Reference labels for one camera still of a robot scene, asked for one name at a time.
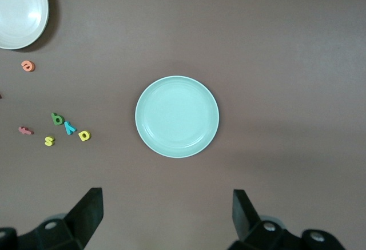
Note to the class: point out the pink foam letter f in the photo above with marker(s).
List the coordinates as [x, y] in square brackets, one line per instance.
[25, 130]

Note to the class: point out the green plate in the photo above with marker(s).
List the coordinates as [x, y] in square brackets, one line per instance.
[177, 117]

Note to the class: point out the orange foam letter e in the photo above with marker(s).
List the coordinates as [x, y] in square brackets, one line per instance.
[27, 65]

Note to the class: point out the teal foam letter y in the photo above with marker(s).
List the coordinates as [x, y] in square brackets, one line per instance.
[69, 128]

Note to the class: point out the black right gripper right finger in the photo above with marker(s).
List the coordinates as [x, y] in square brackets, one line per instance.
[257, 233]

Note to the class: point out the yellow foam letter s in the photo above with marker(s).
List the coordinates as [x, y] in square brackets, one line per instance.
[49, 140]

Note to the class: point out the beige plate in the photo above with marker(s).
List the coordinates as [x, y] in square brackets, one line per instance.
[20, 9]

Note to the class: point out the yellow foam letter a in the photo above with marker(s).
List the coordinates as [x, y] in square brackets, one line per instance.
[85, 135]

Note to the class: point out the green foam letter b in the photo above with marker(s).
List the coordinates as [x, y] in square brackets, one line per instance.
[56, 119]

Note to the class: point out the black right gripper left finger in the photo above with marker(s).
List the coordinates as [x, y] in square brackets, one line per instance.
[71, 227]

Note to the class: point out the brown table cover sheet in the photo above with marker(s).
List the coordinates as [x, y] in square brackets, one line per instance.
[257, 32]

